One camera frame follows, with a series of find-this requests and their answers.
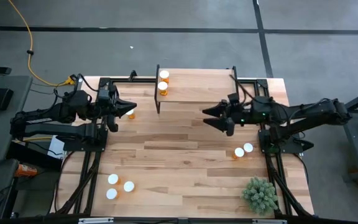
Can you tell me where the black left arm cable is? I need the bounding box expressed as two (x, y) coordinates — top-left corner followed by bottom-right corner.
(53, 73), (101, 105)

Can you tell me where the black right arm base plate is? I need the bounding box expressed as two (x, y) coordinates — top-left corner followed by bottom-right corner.
(259, 129), (315, 157)

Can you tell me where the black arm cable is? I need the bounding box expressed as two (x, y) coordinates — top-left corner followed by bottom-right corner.
(228, 73), (257, 102)
(53, 73), (101, 105)

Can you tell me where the silver metal bracket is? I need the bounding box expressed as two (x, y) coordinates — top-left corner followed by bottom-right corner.
(252, 218), (288, 224)
(78, 217), (115, 224)

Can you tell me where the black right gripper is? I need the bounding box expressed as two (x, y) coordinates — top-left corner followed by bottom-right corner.
(201, 92), (255, 137)

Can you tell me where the orange and white can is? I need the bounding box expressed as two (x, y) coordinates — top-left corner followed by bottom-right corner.
(14, 164), (39, 178)

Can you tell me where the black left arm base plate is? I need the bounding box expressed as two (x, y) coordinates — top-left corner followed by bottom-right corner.
(55, 126), (109, 153)

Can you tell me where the thin black floor cable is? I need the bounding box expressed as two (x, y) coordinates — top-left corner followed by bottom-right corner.
(29, 81), (74, 96)

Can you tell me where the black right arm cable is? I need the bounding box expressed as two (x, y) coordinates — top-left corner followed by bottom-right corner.
(228, 73), (257, 102)

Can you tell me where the small green artificial plant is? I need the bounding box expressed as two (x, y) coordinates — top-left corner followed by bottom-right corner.
(240, 176), (279, 216)

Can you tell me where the white paper sheet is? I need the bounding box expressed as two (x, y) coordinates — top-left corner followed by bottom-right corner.
(47, 132), (68, 159)

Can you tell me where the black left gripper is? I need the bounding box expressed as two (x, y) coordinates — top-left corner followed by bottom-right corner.
(93, 88), (137, 133)

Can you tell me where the wooden shelf black metal frame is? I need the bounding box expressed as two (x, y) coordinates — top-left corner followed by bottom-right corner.
(154, 64), (241, 115)

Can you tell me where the yellow power cable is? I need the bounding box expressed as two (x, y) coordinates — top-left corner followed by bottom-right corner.
(14, 136), (53, 144)
(7, 0), (76, 87)

